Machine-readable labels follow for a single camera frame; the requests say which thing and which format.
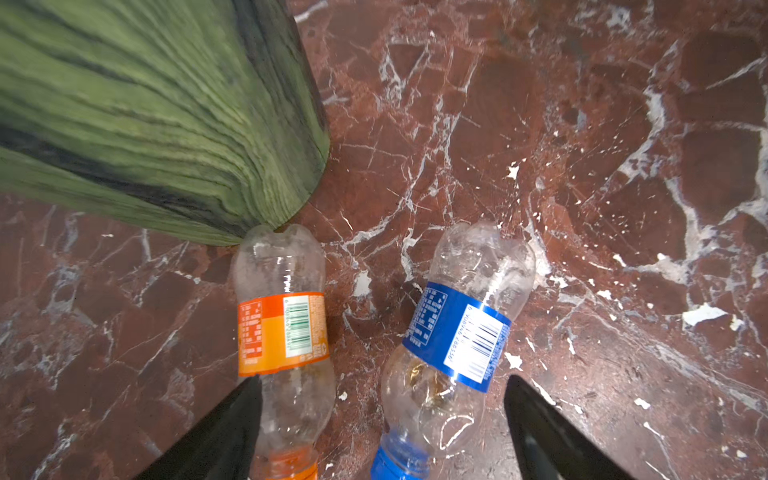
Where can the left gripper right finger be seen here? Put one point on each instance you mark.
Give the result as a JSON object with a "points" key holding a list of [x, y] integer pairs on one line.
{"points": [[547, 445]]}

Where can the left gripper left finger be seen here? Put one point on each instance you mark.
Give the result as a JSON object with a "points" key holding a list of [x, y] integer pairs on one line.
{"points": [[221, 445]]}

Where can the clear bottle blue label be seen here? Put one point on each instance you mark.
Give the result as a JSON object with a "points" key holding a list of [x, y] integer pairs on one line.
{"points": [[433, 386]]}

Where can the clear bottle orange label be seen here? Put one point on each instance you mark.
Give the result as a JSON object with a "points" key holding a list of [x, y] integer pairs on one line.
{"points": [[279, 280]]}

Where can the green wood-pattern trash bin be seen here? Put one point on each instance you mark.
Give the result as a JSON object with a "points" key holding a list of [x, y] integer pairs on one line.
{"points": [[198, 119]]}

